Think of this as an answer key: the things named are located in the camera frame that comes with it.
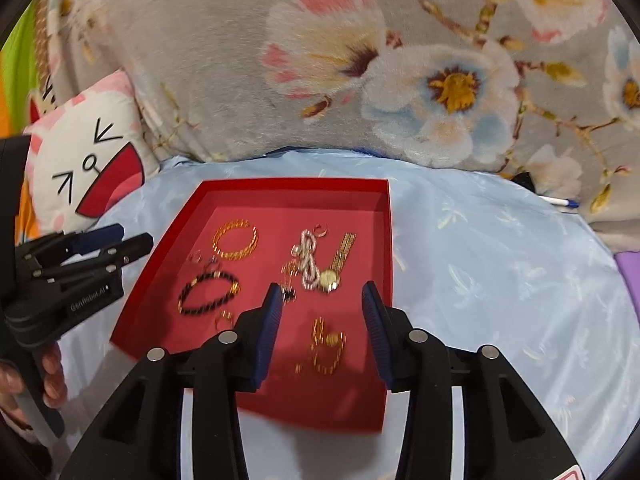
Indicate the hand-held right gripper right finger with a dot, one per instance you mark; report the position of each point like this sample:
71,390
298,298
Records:
372,330

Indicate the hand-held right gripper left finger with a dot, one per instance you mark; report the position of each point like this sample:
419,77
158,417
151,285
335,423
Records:
270,330

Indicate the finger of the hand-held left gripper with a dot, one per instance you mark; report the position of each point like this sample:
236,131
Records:
97,237
130,250

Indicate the red jewelry box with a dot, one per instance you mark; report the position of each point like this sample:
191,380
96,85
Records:
320,400

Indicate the gold hoop earring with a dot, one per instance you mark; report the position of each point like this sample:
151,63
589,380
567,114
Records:
320,231

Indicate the person's left hand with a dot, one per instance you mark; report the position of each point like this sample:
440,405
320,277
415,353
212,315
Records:
52,375

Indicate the gold wristwatch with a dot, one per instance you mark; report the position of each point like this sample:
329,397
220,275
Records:
331,279

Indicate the cartoon cat pillow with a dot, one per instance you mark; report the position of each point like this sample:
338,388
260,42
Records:
85,160

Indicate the gold twisted bangle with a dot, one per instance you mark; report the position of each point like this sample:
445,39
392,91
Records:
235,252

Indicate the light blue patterned cloth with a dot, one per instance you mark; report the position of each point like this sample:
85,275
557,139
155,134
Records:
500,285

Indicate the colourful cartoon sheet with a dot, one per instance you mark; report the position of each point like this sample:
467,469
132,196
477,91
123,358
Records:
20,60

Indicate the white and blue pen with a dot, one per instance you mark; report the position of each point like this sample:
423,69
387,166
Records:
562,202

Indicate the grey floral blanket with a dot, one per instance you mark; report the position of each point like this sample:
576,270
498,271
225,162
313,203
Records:
250,35

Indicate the purple cloth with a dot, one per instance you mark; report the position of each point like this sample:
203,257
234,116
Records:
629,275

